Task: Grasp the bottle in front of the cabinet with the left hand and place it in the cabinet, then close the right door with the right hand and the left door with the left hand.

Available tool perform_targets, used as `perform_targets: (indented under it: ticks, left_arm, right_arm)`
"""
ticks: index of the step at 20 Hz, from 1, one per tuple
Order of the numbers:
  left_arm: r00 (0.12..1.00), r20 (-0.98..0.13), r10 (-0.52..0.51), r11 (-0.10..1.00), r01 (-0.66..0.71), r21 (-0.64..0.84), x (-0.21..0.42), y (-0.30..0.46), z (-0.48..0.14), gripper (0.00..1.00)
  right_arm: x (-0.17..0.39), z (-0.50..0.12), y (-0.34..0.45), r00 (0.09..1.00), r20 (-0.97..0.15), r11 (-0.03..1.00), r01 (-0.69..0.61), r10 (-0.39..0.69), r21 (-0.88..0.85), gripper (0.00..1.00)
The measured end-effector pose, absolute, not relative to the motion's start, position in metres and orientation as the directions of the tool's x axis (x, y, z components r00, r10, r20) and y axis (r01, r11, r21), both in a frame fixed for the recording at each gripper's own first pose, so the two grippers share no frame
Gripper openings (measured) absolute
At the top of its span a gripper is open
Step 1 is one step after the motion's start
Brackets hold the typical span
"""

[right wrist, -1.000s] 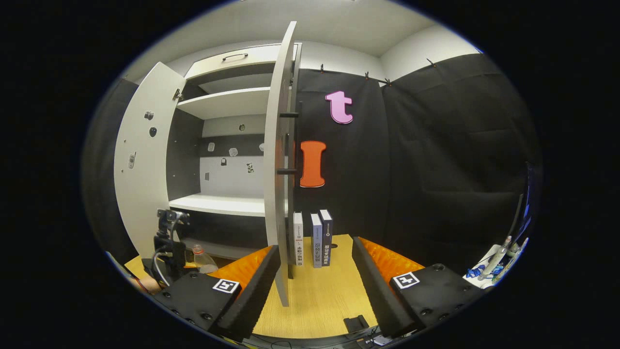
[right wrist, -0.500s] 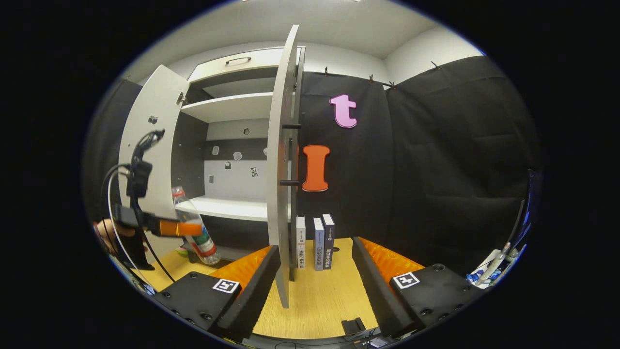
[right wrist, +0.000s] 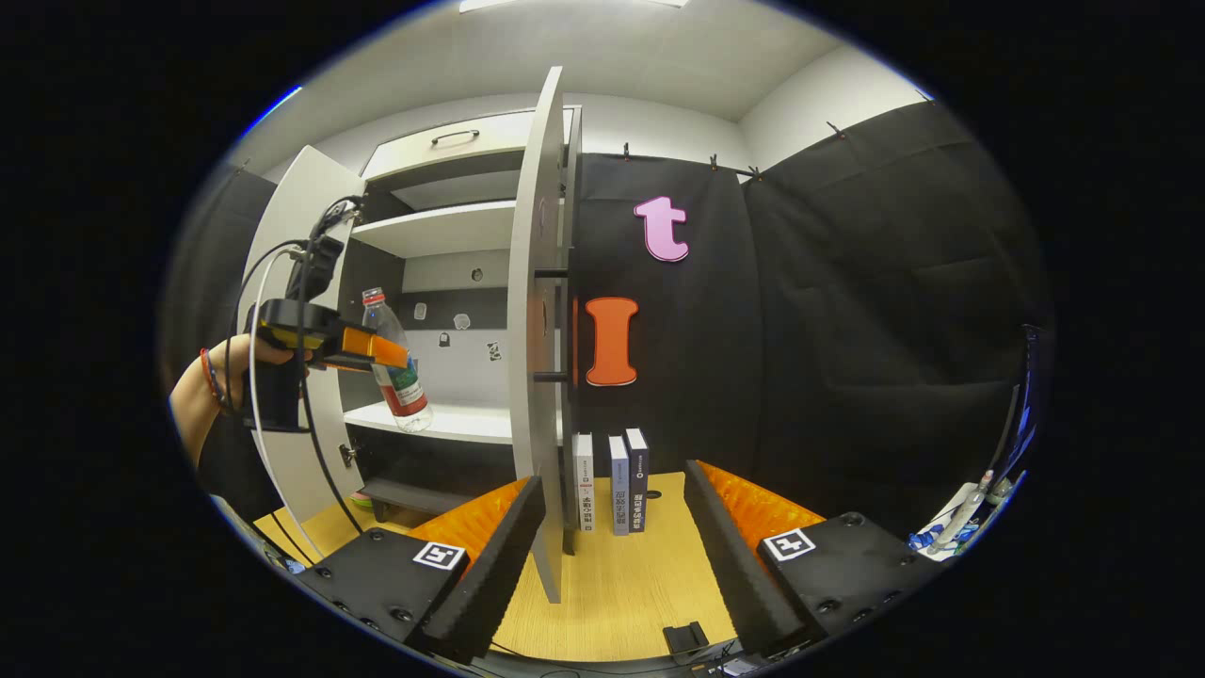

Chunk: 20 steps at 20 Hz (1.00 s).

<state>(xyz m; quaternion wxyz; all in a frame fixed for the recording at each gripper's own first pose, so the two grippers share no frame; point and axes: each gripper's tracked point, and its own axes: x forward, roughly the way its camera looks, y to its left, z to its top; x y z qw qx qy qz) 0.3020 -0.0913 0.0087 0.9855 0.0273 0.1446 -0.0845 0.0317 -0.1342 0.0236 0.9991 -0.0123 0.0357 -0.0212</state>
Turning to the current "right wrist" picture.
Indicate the clear plastic tube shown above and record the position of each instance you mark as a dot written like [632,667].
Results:
[965,508]

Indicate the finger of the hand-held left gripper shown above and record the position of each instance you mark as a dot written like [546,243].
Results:
[377,350]

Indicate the clear plastic bottle red label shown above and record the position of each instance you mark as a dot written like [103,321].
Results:
[407,395]

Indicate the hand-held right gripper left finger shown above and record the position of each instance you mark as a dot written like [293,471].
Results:
[499,574]

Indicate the white cabinet drawer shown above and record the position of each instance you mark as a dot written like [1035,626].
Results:
[414,155]

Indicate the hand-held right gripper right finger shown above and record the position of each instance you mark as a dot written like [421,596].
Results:
[730,565]

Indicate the black backdrop cloth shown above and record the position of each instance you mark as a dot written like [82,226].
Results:
[847,330]

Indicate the large ceiling light panel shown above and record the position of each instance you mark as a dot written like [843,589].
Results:
[565,5]

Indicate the white cabinet shelf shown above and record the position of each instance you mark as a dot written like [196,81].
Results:
[442,228]
[461,424]

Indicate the grey blue book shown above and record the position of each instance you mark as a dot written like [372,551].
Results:
[618,490]

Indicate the white book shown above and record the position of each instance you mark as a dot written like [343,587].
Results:
[584,485]

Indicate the small black device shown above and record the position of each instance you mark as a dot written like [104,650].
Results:
[684,638]

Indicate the white blue plastic bag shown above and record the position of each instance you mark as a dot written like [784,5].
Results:
[941,537]

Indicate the white cabinet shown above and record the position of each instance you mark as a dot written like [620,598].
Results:
[452,367]

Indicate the white cabinet door with hinges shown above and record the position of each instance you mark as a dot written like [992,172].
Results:
[292,217]

